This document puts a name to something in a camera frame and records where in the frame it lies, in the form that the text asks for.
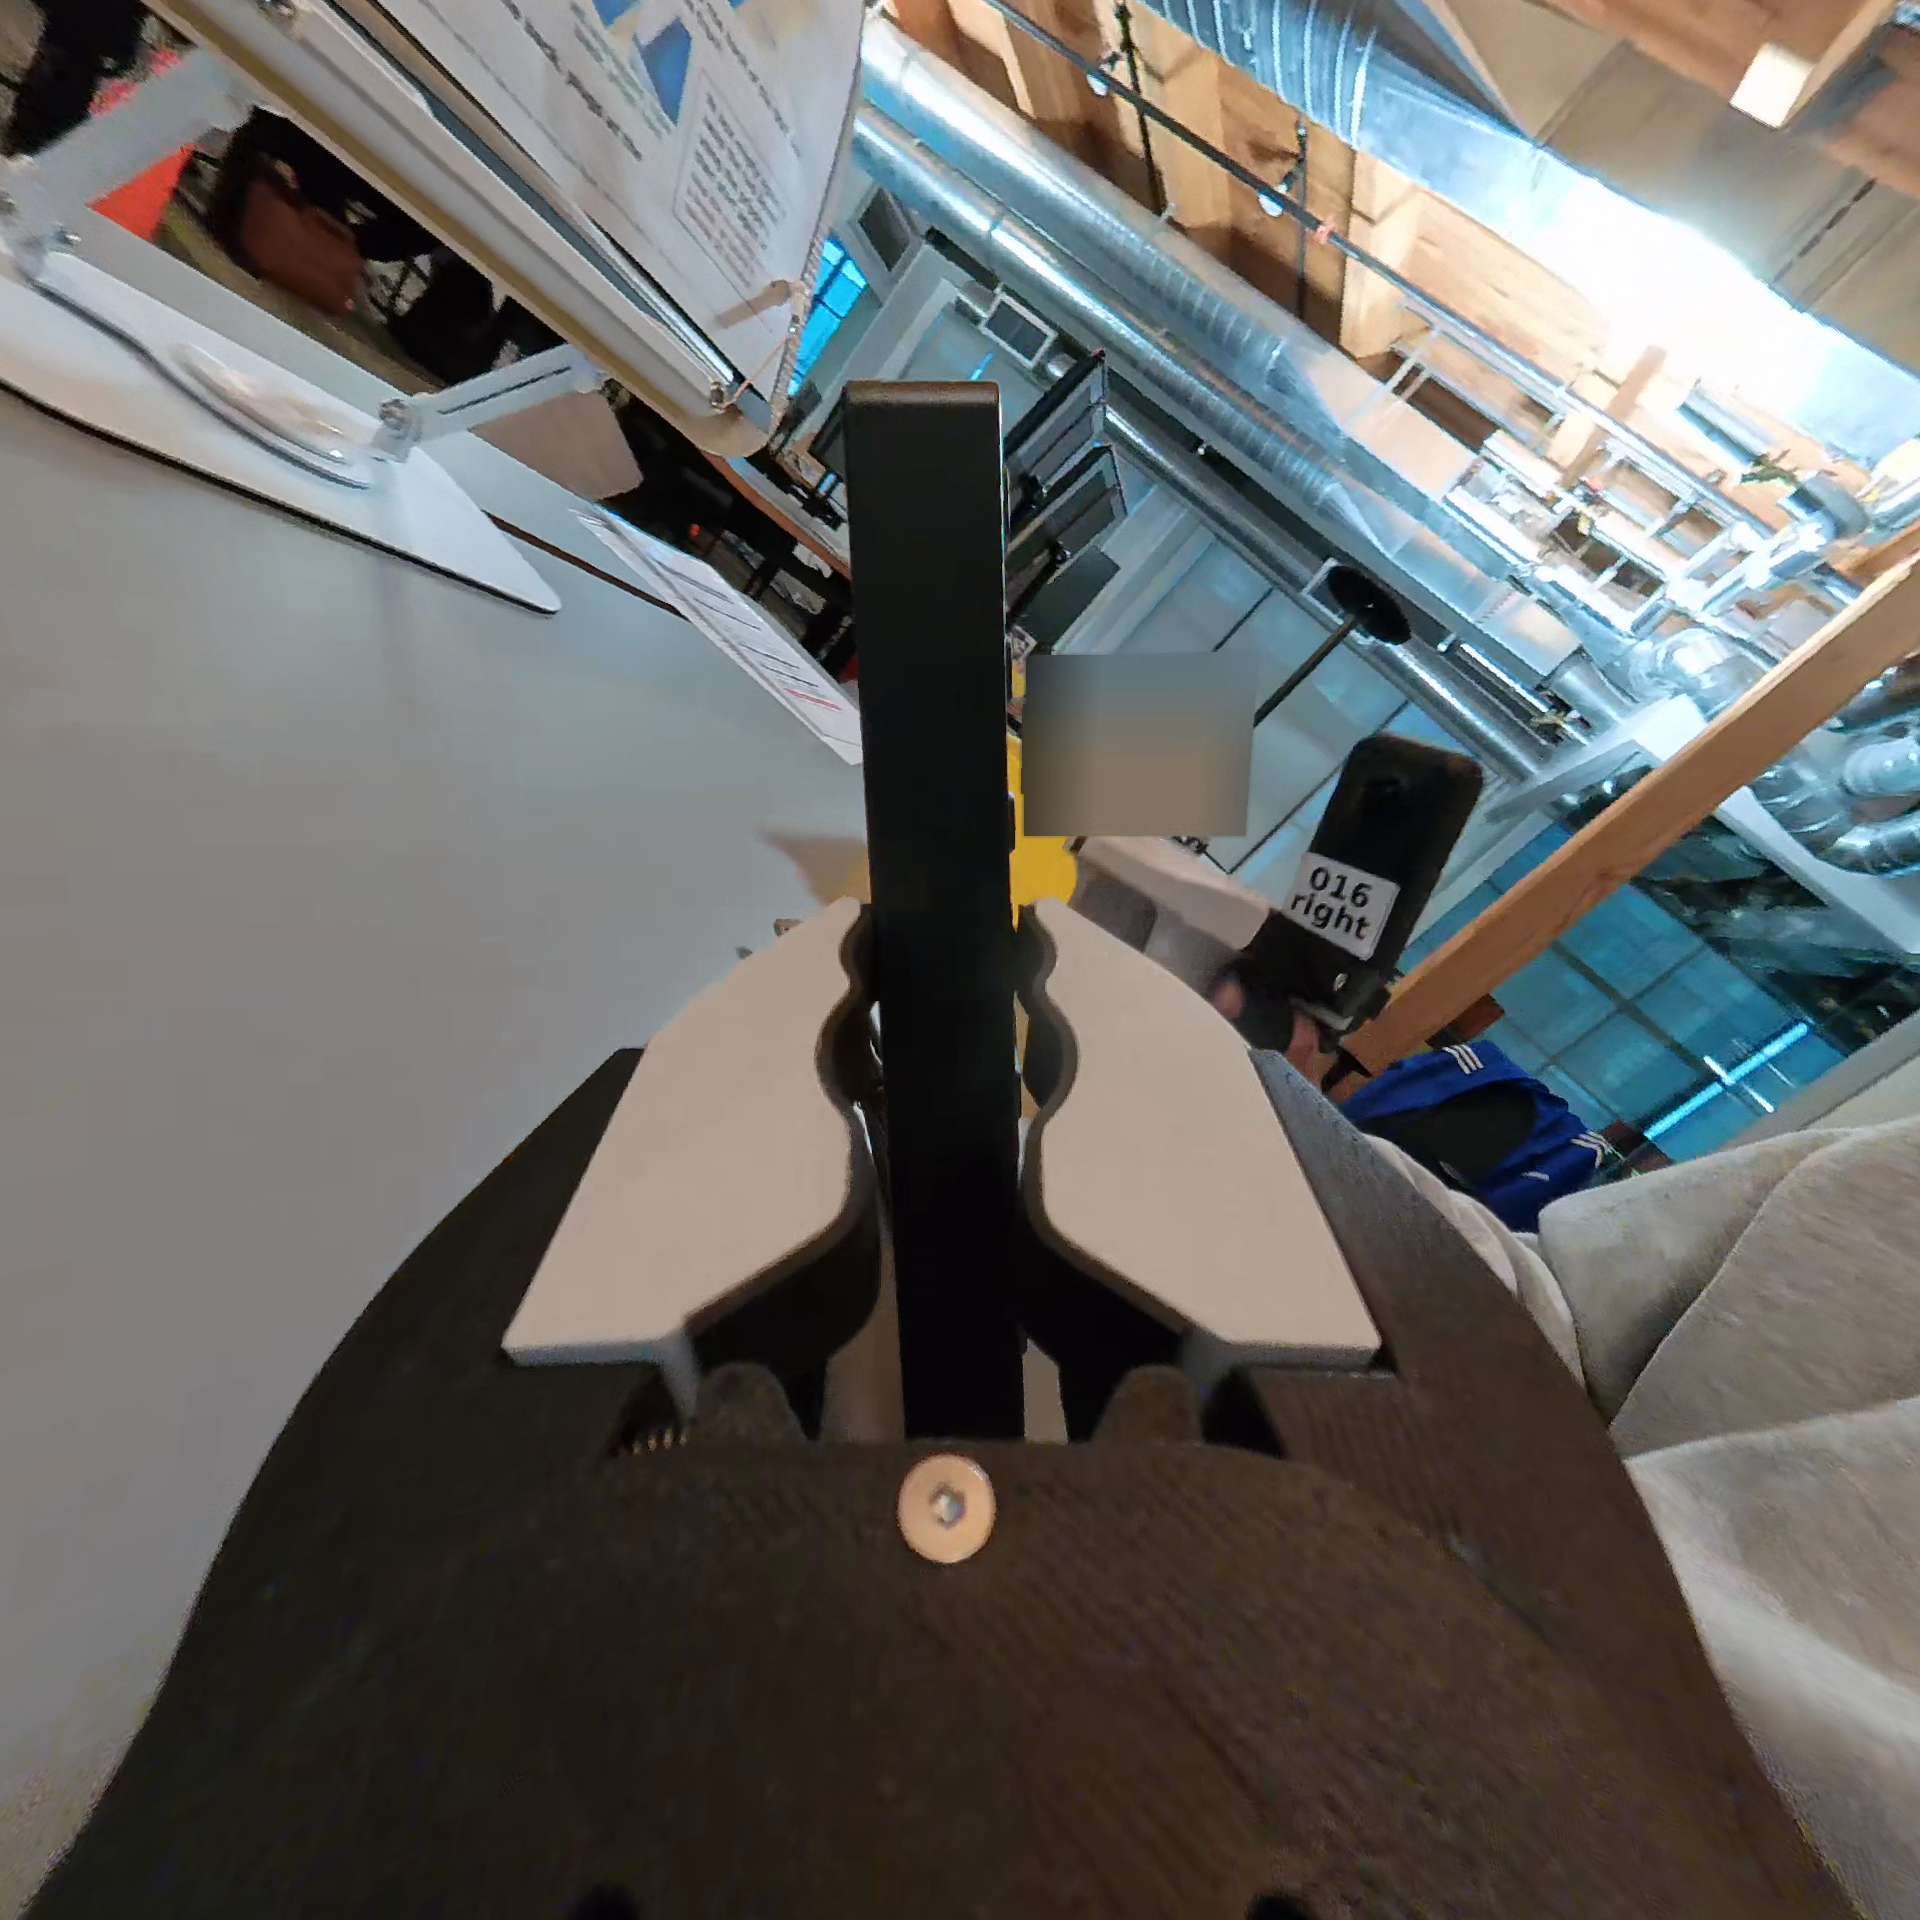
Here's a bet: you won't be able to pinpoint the black floor lamp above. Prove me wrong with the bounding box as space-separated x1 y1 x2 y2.
1254 565 1412 723

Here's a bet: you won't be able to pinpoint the printed paper sheet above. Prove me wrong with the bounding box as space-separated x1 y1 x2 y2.
569 503 865 768

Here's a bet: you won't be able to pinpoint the yellow plastic bin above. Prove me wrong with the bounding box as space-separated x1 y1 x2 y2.
817 833 1086 1120

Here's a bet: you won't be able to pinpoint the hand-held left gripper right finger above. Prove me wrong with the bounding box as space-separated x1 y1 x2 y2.
1019 896 1384 1372

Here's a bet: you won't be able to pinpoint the silver ventilation duct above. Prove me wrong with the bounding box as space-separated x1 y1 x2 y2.
855 0 1654 736

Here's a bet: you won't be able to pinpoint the black monitors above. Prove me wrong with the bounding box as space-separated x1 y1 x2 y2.
1002 356 1120 601

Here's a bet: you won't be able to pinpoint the black usb hub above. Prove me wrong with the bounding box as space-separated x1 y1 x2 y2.
839 383 1028 1445

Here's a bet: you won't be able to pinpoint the wooden beam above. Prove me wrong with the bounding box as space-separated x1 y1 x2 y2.
1351 555 1920 1074

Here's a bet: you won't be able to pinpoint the printed instruction sheet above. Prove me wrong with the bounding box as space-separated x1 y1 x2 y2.
375 0 868 407

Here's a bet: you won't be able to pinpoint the blue jacket white stripes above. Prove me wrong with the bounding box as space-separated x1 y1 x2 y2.
1343 1043 1630 1233

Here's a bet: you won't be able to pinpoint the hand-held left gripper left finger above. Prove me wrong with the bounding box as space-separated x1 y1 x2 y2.
503 896 876 1369

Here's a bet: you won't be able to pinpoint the white document stand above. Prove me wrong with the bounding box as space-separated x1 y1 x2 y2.
0 0 799 616

